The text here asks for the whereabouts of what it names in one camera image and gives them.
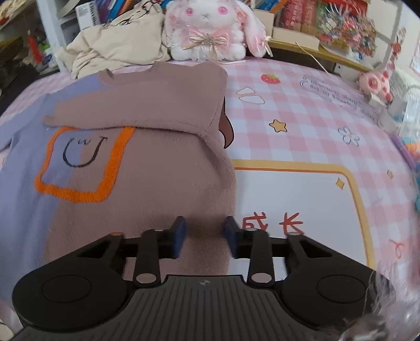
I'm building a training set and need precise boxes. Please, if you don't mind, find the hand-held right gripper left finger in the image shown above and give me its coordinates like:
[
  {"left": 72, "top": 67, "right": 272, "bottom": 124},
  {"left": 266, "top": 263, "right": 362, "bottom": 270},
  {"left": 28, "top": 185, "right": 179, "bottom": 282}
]
[{"left": 75, "top": 216, "right": 187, "bottom": 288}]

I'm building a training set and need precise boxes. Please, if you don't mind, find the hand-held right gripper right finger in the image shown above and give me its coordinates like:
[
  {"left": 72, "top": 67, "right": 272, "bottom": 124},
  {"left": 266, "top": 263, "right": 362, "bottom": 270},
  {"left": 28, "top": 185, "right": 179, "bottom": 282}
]
[{"left": 224, "top": 216, "right": 332, "bottom": 288}]

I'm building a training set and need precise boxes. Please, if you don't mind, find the purple and mauve sweater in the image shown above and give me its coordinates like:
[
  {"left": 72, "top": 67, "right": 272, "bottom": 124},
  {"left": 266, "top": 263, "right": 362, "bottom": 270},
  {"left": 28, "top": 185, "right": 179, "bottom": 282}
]
[{"left": 0, "top": 61, "right": 238, "bottom": 315}]

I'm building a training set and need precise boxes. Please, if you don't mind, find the pink checked printed mat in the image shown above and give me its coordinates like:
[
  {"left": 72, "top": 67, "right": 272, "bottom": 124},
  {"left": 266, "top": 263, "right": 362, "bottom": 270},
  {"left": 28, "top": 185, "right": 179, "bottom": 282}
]
[{"left": 0, "top": 56, "right": 420, "bottom": 328}]

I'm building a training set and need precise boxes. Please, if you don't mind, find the thin straw stick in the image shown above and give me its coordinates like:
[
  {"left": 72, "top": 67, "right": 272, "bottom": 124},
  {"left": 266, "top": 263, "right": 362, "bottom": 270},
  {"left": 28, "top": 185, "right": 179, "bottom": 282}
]
[{"left": 295, "top": 41, "right": 330, "bottom": 74}]

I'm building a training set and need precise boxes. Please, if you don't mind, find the cream garment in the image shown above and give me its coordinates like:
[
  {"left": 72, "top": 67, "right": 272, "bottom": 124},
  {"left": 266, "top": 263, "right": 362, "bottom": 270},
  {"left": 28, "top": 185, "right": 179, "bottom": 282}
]
[{"left": 66, "top": 0, "right": 171, "bottom": 79}]

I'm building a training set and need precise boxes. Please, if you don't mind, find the white and pink rabbit plush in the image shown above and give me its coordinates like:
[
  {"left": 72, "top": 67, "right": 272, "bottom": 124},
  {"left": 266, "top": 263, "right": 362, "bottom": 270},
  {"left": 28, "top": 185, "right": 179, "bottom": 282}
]
[{"left": 162, "top": 0, "right": 273, "bottom": 61}]

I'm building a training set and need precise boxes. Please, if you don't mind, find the pink pig plush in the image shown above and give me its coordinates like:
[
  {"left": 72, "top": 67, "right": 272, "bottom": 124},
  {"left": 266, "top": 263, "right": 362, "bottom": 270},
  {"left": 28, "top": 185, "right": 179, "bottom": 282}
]
[{"left": 358, "top": 70, "right": 392, "bottom": 102}]

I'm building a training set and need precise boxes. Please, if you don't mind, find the white flat box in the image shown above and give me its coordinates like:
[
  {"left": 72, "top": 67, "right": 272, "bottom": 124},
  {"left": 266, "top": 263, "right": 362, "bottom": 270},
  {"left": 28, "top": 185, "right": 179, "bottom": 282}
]
[{"left": 272, "top": 26, "right": 320, "bottom": 50}]

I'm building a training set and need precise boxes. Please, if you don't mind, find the red printed box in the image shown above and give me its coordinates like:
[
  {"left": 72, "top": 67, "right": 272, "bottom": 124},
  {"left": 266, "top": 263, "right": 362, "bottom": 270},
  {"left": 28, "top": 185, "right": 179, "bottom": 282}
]
[{"left": 279, "top": 0, "right": 320, "bottom": 30}]

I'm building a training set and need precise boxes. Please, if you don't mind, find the colourful flower bouquet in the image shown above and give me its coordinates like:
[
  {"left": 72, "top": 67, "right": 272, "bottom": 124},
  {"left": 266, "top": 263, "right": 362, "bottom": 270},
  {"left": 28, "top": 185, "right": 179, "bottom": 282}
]
[{"left": 315, "top": 0, "right": 378, "bottom": 56}]

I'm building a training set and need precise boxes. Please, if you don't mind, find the row of books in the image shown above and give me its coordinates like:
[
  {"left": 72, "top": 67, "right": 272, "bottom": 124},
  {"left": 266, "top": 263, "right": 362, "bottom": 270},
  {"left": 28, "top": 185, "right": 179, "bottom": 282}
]
[{"left": 107, "top": 0, "right": 286, "bottom": 18}]

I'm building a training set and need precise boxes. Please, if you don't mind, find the white narrow box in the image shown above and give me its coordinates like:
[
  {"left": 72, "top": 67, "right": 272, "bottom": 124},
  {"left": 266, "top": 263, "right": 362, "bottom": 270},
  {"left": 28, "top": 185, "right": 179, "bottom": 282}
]
[{"left": 75, "top": 2, "right": 101, "bottom": 28}]

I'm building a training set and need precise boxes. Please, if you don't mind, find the white bookshelf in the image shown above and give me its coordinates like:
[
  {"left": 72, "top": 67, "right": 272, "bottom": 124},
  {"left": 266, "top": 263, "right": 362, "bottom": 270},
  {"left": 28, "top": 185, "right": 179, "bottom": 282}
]
[{"left": 0, "top": 0, "right": 375, "bottom": 74}]

